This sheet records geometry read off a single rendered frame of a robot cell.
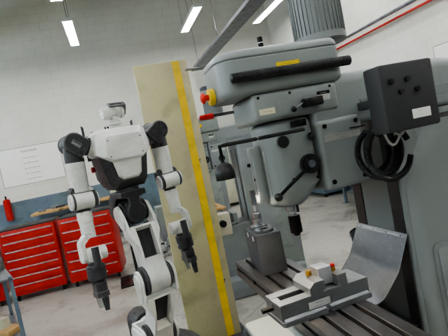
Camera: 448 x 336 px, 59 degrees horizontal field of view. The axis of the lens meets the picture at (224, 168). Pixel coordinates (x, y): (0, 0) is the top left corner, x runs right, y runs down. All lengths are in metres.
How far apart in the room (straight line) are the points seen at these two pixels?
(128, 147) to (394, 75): 1.23
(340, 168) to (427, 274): 0.51
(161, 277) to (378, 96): 1.27
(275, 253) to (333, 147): 0.61
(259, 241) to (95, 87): 9.08
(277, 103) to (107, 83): 9.33
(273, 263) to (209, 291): 1.55
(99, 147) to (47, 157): 8.57
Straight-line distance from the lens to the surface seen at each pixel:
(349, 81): 1.58
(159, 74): 3.23
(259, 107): 1.39
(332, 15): 1.62
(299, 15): 1.63
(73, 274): 6.17
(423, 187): 1.65
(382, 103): 1.33
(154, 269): 2.00
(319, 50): 1.52
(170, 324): 2.19
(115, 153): 1.97
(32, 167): 10.59
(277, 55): 1.44
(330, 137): 1.50
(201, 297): 3.37
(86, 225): 2.00
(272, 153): 1.44
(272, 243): 1.85
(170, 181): 2.13
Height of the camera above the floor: 1.59
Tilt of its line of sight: 3 degrees down
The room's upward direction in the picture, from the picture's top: 11 degrees counter-clockwise
